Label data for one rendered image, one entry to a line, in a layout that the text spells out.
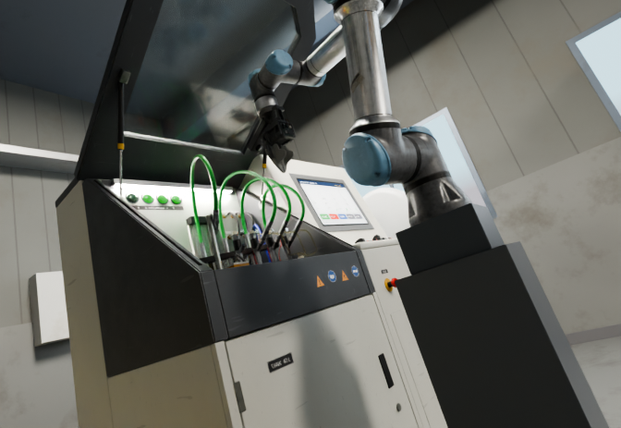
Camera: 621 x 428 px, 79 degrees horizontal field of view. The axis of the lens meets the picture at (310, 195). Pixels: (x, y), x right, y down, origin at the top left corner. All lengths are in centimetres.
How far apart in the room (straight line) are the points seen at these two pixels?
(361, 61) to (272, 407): 80
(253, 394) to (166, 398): 26
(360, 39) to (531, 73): 292
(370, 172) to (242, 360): 51
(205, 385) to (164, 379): 17
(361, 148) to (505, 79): 300
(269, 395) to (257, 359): 8
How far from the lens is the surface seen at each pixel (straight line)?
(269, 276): 103
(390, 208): 283
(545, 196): 350
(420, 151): 90
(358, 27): 92
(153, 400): 117
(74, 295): 161
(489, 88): 375
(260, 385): 96
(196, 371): 97
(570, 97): 365
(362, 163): 82
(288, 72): 124
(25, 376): 332
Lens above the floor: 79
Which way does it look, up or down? 17 degrees up
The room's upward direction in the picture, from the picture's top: 18 degrees counter-clockwise
